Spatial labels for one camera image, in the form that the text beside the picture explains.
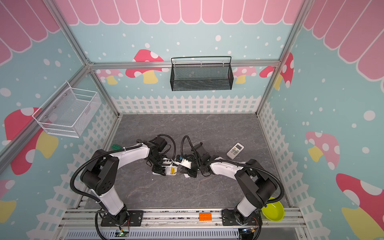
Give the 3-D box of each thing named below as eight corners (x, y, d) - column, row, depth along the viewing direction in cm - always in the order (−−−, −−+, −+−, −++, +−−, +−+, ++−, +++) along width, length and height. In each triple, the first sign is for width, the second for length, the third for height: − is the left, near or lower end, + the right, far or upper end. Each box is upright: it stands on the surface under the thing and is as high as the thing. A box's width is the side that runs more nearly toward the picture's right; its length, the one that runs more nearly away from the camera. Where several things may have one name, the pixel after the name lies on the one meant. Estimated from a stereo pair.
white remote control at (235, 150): (225, 154, 100) (226, 153, 98) (237, 143, 106) (238, 141, 104) (233, 160, 97) (233, 158, 95) (244, 148, 103) (245, 146, 101)
